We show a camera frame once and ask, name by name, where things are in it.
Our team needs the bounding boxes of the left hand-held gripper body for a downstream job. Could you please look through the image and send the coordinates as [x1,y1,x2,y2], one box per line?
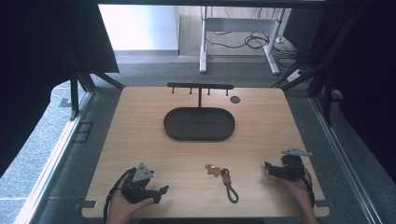
[120,161,157,205]

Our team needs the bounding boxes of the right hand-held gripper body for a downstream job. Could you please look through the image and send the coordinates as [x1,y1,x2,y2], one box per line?
[272,147,314,183]

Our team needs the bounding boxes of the keychain with brown bear charm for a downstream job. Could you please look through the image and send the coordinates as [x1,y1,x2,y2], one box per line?
[205,163,240,204]

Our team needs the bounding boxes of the black key rack with tray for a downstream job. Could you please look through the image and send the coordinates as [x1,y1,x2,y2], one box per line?
[163,81,236,143]

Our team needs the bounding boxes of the person's left hand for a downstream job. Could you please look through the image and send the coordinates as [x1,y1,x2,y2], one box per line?
[105,181,155,224]

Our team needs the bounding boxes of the person's right hand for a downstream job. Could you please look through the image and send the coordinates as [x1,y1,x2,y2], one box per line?
[277,171,315,216]

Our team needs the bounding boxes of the white power strip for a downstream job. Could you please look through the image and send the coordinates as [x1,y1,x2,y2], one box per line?
[285,68,304,83]

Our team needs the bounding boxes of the black curtain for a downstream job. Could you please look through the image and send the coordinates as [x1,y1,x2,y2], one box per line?
[281,0,396,185]
[0,0,120,178]

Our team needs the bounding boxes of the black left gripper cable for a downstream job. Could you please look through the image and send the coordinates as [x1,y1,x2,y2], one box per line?
[103,168,137,224]

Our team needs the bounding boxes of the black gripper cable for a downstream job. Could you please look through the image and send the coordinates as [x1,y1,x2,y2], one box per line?
[103,168,137,224]
[301,164,317,209]

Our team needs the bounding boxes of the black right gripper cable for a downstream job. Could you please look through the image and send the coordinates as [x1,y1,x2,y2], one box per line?
[301,164,317,209]

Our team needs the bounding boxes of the grey table bracket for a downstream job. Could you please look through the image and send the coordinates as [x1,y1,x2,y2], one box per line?
[74,199,98,210]

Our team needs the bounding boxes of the aluminium floor rail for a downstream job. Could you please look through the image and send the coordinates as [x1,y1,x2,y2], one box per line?
[13,91,94,224]
[309,96,384,224]

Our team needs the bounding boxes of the black metal frame strut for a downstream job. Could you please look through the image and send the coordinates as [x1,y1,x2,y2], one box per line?
[270,0,368,127]
[68,49,126,121]

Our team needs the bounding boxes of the black floor cables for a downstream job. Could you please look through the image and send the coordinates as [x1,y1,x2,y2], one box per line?
[205,7,302,68]

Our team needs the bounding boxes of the white metal desk frame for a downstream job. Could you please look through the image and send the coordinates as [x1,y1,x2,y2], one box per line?
[198,5,287,76]

